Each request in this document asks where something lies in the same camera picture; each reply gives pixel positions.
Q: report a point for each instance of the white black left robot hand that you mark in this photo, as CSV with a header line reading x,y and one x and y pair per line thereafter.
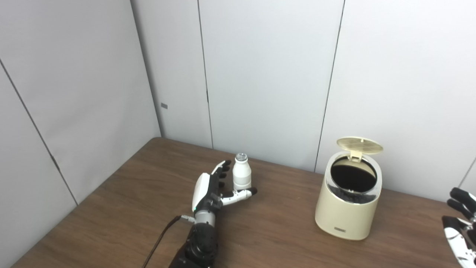
x,y
204,191

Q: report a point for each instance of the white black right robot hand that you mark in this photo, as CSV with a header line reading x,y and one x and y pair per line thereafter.
x,y
465,234

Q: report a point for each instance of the small white plastic bottle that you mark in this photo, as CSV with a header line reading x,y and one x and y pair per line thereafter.
x,y
241,175

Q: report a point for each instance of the cream-colored bin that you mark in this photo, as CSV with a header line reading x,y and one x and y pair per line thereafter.
x,y
346,216

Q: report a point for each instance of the cream round bin lid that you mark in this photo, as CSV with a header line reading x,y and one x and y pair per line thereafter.
x,y
359,145

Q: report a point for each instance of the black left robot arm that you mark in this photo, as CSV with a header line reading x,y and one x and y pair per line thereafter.
x,y
199,245

